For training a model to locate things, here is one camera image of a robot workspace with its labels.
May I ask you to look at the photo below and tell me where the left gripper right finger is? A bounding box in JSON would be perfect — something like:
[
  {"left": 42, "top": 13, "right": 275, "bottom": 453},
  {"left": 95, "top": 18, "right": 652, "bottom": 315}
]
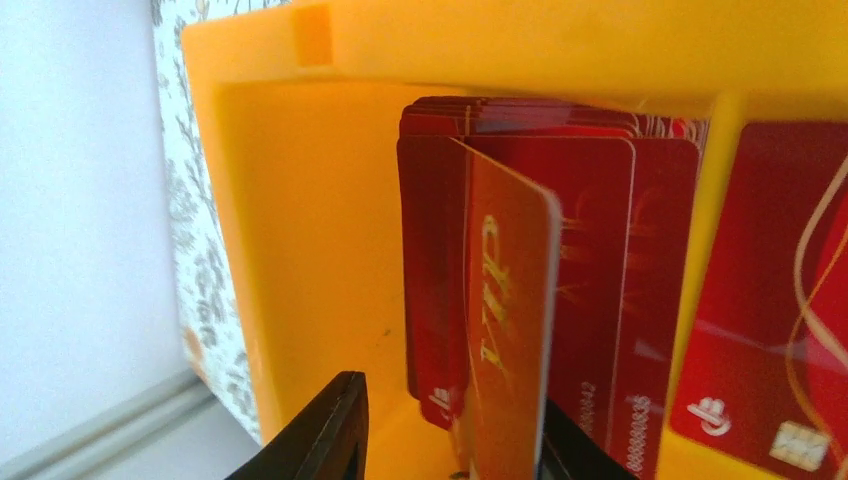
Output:
[{"left": 539, "top": 399, "right": 635, "bottom": 480}]

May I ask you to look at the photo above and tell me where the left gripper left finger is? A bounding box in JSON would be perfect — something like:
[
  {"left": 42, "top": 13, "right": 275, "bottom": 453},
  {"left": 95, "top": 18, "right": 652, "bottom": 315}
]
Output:
[{"left": 228, "top": 371, "right": 369, "bottom": 480}]

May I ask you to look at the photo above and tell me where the red VIP credit card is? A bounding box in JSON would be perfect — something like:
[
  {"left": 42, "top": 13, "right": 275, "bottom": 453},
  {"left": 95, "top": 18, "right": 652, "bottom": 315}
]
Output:
[{"left": 396, "top": 96, "right": 703, "bottom": 479}]

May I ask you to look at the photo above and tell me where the red VIP card in bin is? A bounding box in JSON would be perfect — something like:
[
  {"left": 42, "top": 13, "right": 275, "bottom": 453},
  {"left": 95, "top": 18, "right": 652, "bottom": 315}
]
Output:
[{"left": 670, "top": 122, "right": 847, "bottom": 479}]

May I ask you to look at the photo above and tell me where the floral table cloth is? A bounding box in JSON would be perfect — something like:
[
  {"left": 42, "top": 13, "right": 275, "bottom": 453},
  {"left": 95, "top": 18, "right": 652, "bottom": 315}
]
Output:
[{"left": 151, "top": 1, "right": 272, "bottom": 442}]

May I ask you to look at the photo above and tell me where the yellow plastic bin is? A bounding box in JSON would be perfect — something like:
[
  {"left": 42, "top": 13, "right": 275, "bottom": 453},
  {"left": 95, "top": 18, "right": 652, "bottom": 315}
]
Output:
[{"left": 182, "top": 1, "right": 847, "bottom": 479}]

